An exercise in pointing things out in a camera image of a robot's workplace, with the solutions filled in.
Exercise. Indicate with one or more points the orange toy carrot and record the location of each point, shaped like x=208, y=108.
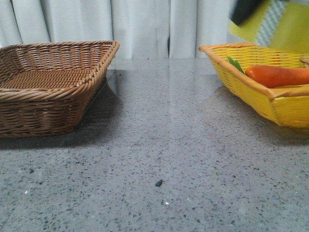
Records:
x=274, y=76

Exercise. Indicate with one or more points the white curtain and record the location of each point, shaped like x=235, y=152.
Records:
x=144, y=28

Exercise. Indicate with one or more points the small black debris piece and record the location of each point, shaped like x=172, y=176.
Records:
x=159, y=183

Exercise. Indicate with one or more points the yellow tape roll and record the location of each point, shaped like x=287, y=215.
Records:
x=277, y=24

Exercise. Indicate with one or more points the yellow wicker basket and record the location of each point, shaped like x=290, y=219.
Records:
x=286, y=106

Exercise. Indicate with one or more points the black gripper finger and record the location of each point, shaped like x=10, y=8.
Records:
x=243, y=9

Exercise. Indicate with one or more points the brown wicker basket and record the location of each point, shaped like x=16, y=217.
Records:
x=46, y=87

